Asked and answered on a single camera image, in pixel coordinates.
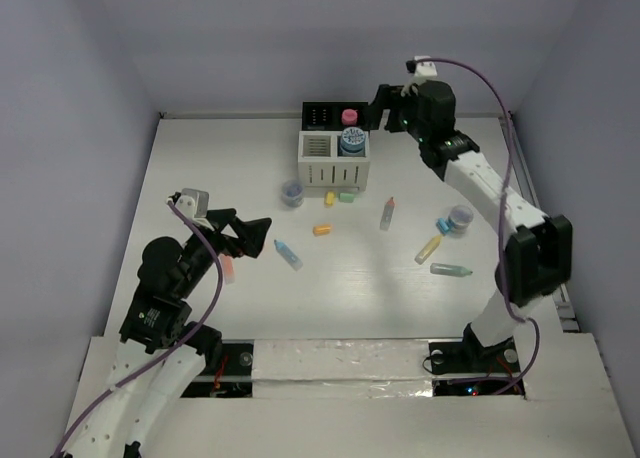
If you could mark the clear jar of paperclips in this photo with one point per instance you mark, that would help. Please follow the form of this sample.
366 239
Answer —
292 193

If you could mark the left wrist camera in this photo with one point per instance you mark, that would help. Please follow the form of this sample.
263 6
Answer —
192 203

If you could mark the white slotted organizer box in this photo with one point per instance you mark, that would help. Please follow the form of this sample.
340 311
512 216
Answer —
320 165

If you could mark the blue highlighter marker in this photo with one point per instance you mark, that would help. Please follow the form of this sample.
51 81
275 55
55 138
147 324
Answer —
288 255

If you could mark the yellow highlighter marker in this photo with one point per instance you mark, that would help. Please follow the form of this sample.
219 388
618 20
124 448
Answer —
428 249

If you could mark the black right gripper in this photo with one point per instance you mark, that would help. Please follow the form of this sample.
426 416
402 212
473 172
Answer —
390 96

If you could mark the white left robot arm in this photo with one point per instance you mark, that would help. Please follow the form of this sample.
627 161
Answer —
160 350

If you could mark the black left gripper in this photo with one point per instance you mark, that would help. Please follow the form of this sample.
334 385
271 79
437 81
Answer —
250 233

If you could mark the orange highlighter marker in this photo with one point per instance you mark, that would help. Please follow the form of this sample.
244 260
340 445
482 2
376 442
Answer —
387 214

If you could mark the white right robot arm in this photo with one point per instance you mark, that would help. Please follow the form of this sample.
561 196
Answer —
535 249

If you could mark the green highlighter marker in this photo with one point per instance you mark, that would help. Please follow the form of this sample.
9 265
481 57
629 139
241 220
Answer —
450 270

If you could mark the black slotted organizer box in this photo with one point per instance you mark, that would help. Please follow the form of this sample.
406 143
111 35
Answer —
327 115

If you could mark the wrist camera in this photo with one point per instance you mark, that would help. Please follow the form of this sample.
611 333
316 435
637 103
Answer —
420 69
192 203

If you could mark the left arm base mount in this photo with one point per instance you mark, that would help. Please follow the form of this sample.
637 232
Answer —
232 378

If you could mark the green marker cap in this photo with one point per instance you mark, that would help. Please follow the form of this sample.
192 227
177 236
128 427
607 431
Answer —
346 197

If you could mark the yellow marker cap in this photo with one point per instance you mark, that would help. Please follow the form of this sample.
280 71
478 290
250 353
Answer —
329 199

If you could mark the orange marker cap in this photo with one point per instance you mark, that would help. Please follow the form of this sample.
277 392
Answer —
322 230

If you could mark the pink-capped tube of crayons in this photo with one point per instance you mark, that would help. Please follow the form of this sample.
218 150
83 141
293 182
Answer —
349 117

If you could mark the clear jar of blue pins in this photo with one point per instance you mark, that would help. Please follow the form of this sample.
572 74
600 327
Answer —
459 219

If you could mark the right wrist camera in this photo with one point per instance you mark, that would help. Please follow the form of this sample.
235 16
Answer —
420 69

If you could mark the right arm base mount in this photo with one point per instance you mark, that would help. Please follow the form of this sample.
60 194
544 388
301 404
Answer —
455 374

